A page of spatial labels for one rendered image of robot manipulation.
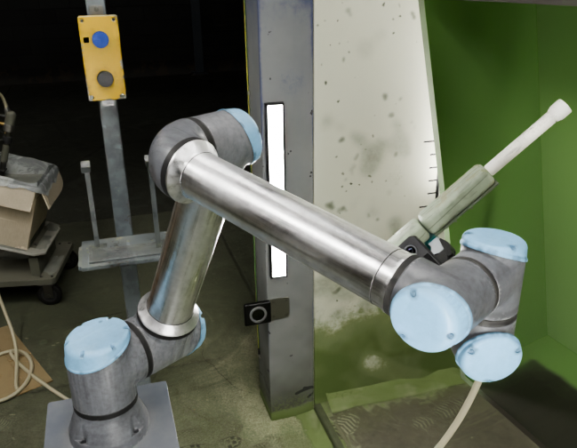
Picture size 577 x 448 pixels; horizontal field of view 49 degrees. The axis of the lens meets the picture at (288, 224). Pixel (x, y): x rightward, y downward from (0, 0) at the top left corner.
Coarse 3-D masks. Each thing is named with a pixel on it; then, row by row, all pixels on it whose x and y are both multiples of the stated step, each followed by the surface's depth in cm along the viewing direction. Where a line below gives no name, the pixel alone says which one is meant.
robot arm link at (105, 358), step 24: (72, 336) 144; (96, 336) 143; (120, 336) 143; (72, 360) 139; (96, 360) 138; (120, 360) 142; (144, 360) 147; (72, 384) 143; (96, 384) 140; (120, 384) 143; (96, 408) 143; (120, 408) 145
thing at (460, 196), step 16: (560, 112) 111; (528, 128) 114; (544, 128) 113; (512, 144) 114; (528, 144) 114; (496, 160) 115; (464, 176) 118; (480, 176) 115; (448, 192) 118; (464, 192) 116; (480, 192) 116; (432, 208) 118; (448, 208) 117; (464, 208) 117; (416, 224) 119; (432, 224) 118; (448, 224) 118; (400, 240) 119
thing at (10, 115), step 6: (6, 108) 310; (0, 114) 311; (6, 114) 310; (12, 114) 311; (6, 120) 311; (12, 120) 312; (6, 126) 312; (12, 126) 313; (6, 132) 314; (6, 144) 316; (6, 150) 317; (6, 156) 319; (6, 162) 320; (0, 168) 320; (6, 168) 324; (0, 174) 321
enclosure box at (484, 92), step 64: (448, 0) 153; (512, 0) 121; (576, 0) 108; (448, 64) 159; (512, 64) 167; (576, 64) 158; (448, 128) 166; (512, 128) 174; (576, 128) 165; (512, 192) 182; (576, 192) 174; (576, 256) 183; (576, 320) 193; (512, 384) 193; (576, 384) 188
